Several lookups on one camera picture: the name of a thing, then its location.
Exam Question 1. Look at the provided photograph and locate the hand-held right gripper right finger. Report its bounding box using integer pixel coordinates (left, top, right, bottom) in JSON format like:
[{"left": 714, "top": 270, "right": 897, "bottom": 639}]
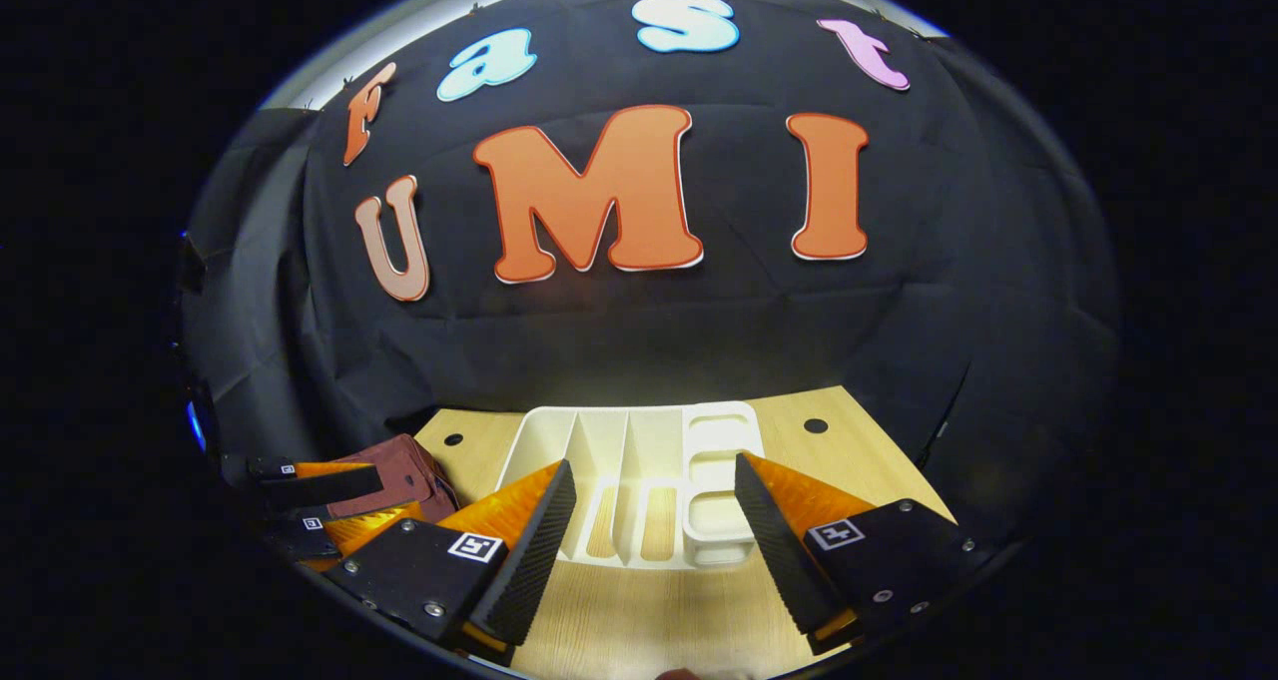
[{"left": 735, "top": 453, "right": 984, "bottom": 656}]

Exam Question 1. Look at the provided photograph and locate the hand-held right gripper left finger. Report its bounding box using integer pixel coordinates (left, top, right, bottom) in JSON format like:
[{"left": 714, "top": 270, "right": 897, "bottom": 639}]
[{"left": 324, "top": 460, "right": 578, "bottom": 664}]

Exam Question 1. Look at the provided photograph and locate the maroon schoolbag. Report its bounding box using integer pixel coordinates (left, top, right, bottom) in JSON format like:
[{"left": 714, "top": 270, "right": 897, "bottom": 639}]
[{"left": 324, "top": 433, "right": 460, "bottom": 523}]

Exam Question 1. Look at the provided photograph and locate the white bookshelf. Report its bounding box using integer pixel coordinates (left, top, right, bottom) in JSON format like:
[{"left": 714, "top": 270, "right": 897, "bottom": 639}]
[{"left": 496, "top": 400, "right": 765, "bottom": 571}]

